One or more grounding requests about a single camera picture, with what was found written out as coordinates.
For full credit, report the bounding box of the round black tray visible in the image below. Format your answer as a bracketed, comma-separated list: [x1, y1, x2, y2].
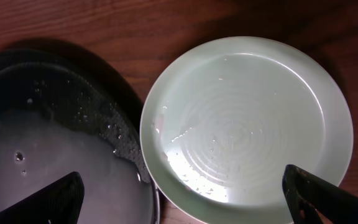
[0, 49, 161, 223]

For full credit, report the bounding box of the light green plate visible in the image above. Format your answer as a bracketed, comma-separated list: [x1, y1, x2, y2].
[140, 37, 354, 223]

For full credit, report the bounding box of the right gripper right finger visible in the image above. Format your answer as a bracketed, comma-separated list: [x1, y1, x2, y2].
[282, 164, 358, 224]

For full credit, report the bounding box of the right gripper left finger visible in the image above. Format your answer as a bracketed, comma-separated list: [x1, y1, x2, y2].
[0, 172, 85, 224]

